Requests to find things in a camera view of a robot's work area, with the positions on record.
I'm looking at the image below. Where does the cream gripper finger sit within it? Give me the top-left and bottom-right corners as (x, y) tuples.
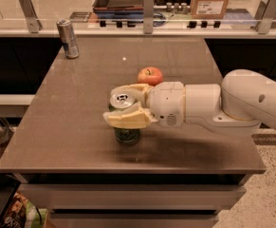
(110, 84), (153, 106)
(103, 102), (158, 129)

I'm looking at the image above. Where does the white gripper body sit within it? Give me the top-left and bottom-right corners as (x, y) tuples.
(146, 82), (184, 127)

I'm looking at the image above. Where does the green LaCroix can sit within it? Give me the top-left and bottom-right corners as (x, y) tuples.
(109, 93), (140, 145)

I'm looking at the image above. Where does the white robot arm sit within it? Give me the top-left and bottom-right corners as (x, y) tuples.
(103, 69), (276, 136)

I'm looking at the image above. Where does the silver blue Red Bull can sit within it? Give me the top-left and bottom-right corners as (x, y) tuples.
(56, 19), (80, 59)

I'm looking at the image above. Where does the red apple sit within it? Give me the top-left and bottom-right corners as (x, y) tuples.
(138, 66), (163, 86)

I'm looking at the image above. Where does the brown cardboard box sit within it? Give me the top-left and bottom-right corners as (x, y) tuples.
(190, 0), (229, 19)

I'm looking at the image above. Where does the snack bag on floor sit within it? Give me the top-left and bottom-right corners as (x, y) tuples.
(0, 192), (47, 228)

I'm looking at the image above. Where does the middle metal glass bracket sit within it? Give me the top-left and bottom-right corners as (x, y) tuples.
(143, 0), (154, 35)

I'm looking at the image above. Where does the left metal glass bracket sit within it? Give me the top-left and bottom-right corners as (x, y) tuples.
(18, 0), (43, 33)

